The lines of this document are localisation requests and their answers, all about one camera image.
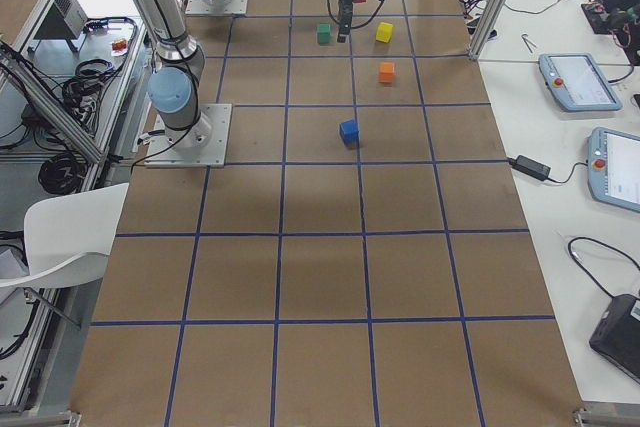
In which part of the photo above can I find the upper teach pendant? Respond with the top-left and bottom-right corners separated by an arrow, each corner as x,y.
538,53 -> 622,112

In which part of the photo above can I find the orange wooden block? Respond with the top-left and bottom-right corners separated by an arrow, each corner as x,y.
378,61 -> 396,85

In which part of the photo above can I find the teach pendant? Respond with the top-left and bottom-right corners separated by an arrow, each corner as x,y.
587,127 -> 639,212
538,53 -> 622,112

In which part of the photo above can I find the white chair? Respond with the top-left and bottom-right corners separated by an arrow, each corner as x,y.
1,183 -> 129,288

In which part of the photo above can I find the grey control box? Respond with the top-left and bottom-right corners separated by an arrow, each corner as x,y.
34,0 -> 88,53

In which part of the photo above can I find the black power adapter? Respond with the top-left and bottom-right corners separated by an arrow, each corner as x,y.
507,155 -> 550,181

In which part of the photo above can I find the green wooden block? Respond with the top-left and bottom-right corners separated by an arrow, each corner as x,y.
316,23 -> 332,45

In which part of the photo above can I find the lower teach pendant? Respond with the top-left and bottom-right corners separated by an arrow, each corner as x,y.
587,127 -> 639,212

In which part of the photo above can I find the yellow wooden block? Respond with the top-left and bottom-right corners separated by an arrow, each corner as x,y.
375,22 -> 394,44

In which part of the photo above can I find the blue wooden block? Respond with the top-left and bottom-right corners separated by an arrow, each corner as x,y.
339,119 -> 359,146

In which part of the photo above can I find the black tablet device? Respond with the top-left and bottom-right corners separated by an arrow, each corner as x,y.
589,294 -> 639,382

